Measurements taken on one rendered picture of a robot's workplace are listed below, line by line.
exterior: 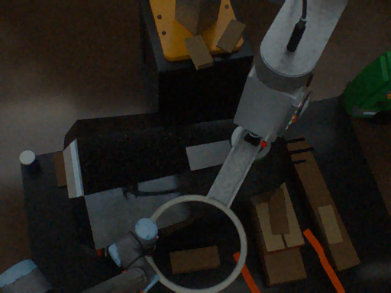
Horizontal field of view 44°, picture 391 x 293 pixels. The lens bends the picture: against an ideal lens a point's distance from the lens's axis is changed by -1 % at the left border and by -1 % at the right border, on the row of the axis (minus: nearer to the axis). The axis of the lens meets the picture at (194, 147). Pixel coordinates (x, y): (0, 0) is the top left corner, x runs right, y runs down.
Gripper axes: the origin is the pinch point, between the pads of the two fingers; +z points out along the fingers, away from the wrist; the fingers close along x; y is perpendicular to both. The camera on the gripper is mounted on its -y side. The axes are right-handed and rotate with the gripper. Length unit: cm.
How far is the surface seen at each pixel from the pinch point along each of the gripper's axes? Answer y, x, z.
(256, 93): -47, 45, -62
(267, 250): -14, 74, 60
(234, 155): -43, 43, -12
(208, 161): -46, 32, 2
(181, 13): -137, 19, -11
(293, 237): -22, 91, 60
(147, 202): -27.1, 0.5, 11.9
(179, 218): -21.6, 17.4, 21.7
